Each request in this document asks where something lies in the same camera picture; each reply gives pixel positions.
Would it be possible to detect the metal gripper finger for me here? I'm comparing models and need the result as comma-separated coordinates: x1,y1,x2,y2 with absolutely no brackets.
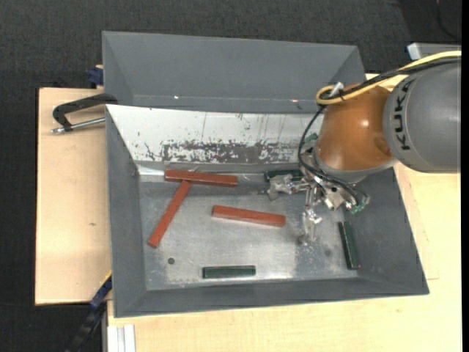
297,192,324,244
267,175,313,201

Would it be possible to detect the dark green flat block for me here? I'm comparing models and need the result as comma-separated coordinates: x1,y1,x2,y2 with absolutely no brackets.
202,265,256,279
337,220,362,271

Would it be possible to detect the red-brown flat block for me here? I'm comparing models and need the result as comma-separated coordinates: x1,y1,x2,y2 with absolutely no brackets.
210,204,287,230
164,169,239,188
147,180,193,249

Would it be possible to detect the grey metal bin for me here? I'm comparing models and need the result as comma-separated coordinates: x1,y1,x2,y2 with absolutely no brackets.
101,30,430,318

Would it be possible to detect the pale wood board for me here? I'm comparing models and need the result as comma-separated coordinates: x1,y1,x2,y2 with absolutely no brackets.
34,86,113,307

